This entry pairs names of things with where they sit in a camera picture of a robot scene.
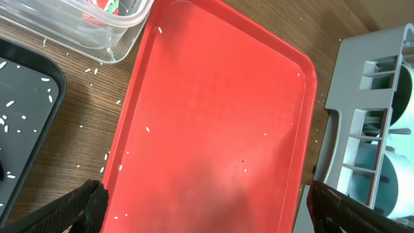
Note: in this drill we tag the red snack wrapper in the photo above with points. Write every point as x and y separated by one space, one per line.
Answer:
110 6

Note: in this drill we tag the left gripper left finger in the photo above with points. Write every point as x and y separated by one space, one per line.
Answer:
81 210

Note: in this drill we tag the black plastic tray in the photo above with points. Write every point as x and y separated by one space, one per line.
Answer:
32 90

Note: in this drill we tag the grey dishwasher rack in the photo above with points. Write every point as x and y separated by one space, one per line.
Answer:
360 115

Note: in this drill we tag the light blue bowl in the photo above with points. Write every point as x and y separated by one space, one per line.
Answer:
394 197

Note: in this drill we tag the clear plastic bin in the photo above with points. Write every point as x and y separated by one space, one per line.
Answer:
61 22

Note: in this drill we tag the red serving tray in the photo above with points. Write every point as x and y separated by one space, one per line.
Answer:
214 129

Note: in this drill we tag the green bowl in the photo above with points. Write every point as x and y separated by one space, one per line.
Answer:
402 102

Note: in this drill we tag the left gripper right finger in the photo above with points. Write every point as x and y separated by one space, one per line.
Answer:
332 211

